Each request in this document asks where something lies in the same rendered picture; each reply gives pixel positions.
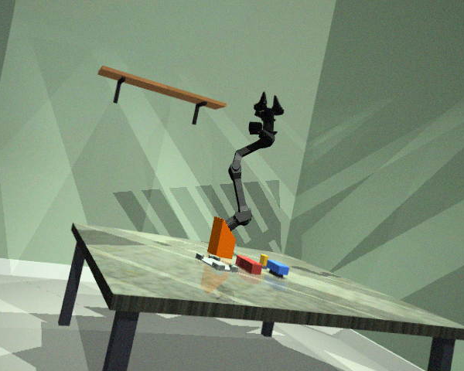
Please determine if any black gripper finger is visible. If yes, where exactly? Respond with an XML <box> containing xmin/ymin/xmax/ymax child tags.
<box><xmin>271</xmin><ymin>95</ymin><xmax>282</xmax><ymax>109</ymax></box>
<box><xmin>257</xmin><ymin>91</ymin><xmax>267</xmax><ymax>104</ymax></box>

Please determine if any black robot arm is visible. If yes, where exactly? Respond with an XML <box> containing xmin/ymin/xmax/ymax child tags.
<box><xmin>225</xmin><ymin>122</ymin><xmax>277</xmax><ymax>231</ymax></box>

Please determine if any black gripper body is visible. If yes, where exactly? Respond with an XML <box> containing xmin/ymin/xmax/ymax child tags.
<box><xmin>254</xmin><ymin>104</ymin><xmax>284</xmax><ymax>123</ymax></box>

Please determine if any red toy airplane fuselage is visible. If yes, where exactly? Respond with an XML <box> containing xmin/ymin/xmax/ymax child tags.
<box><xmin>235</xmin><ymin>255</ymin><xmax>262</xmax><ymax>274</ymax></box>

